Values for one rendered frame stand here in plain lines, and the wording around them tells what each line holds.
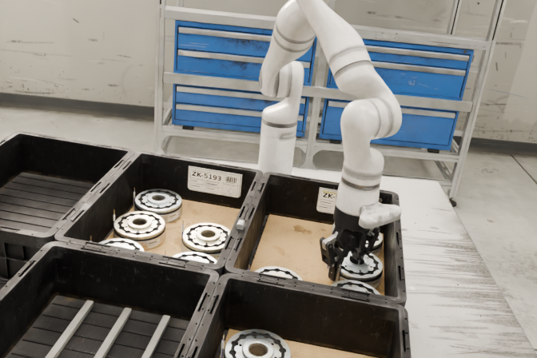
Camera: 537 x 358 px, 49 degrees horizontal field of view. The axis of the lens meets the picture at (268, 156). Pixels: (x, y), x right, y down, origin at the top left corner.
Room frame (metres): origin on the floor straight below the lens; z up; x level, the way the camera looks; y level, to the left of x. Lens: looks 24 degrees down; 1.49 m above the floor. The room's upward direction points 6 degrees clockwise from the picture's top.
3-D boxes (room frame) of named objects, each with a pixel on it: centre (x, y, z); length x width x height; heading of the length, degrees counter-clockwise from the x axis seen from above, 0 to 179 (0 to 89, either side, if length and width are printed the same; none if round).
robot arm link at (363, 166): (0.94, -0.16, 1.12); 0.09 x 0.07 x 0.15; 125
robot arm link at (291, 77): (1.41, -0.02, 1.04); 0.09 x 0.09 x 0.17; 10
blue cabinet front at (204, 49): (2.93, 0.18, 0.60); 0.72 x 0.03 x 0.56; 92
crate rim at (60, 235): (1.01, 0.18, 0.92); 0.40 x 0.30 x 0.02; 173
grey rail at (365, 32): (2.97, -0.22, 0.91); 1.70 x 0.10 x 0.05; 92
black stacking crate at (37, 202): (1.04, 0.48, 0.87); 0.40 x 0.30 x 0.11; 173
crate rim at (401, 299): (0.97, -0.12, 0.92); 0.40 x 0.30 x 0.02; 173
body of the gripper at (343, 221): (0.94, -0.17, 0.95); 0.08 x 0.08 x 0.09
